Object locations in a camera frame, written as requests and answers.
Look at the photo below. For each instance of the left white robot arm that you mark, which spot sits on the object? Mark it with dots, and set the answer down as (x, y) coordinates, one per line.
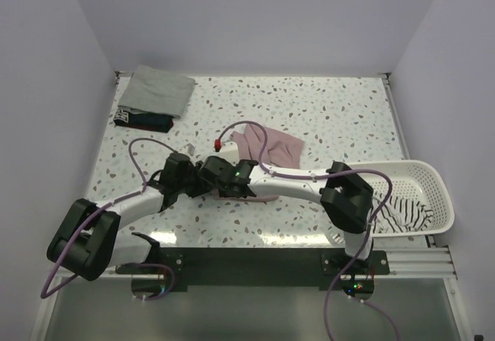
(86, 239)

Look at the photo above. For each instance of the folded dark tank top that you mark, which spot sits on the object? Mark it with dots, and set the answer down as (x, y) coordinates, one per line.
(143, 120)

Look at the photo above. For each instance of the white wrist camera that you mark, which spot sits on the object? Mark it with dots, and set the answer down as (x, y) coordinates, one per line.
(227, 150)
(188, 149)

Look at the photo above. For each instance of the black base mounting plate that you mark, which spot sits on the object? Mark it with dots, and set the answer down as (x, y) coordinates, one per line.
(265, 267)

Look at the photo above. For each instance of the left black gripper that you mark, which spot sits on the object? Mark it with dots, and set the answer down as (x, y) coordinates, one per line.
(201, 187)

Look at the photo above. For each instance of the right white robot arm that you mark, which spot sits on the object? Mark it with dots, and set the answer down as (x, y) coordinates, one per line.
(344, 195)

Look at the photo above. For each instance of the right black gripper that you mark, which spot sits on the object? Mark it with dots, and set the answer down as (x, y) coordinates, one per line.
(222, 191)

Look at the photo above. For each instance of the folded grey tank top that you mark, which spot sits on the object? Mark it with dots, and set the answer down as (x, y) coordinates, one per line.
(158, 92)

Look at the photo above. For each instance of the striped black white tank top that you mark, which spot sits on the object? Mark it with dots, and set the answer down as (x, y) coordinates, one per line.
(402, 215)

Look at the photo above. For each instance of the pink tank top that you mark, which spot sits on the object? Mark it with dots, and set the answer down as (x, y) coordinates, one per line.
(282, 150)

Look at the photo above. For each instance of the white perforated laundry basket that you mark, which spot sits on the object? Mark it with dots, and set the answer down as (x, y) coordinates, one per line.
(419, 181)

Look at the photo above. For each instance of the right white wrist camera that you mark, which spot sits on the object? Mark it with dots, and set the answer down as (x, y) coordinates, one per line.
(227, 150)

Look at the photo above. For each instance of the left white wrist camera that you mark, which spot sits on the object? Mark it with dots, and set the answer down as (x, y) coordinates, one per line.
(188, 149)

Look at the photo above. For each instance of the aluminium frame rail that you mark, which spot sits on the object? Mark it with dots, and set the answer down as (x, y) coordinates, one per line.
(395, 262)

